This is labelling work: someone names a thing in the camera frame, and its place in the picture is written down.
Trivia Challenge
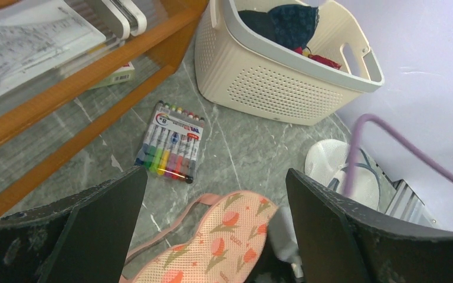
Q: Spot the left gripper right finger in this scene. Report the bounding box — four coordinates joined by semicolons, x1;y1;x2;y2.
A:
285;169;453;282

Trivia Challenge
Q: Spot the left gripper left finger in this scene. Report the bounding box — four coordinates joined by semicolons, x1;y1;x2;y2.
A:
0;166;147;282

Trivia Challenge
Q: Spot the pink floral mesh laundry bag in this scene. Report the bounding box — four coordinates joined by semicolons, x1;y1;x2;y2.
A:
119;190;278;282

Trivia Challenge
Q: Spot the white round mesh laundry bag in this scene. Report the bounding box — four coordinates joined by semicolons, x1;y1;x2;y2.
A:
304;139;380;210

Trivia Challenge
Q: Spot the cream plastic laundry basket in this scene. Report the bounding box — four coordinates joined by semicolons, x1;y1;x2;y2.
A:
195;1;384;126

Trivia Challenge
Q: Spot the orange wooden shelf rack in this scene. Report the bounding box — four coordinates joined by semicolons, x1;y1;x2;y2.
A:
0;1;208;218

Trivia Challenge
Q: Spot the pack of coloured markers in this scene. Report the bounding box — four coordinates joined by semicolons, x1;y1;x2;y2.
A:
134;101;205;184

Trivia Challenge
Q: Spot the white box on shelf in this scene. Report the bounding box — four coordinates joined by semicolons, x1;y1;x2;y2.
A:
88;62;135;90

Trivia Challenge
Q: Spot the red garment in basket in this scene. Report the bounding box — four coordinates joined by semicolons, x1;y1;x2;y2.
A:
294;47;342;70

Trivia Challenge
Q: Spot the white paper sheet on shelf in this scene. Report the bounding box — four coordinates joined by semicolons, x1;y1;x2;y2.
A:
0;1;106;97

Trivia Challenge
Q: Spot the dark blue garment in basket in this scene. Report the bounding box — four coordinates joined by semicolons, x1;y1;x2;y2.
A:
268;4;319;50

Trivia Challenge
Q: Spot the white upright item on shelf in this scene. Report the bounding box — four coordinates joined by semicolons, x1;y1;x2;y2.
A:
86;0;147;40

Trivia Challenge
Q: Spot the black garment in basket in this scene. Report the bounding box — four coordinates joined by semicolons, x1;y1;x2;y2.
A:
238;10;276;42

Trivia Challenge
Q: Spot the aluminium frame rail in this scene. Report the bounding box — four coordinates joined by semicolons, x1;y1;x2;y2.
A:
370;160;440;229

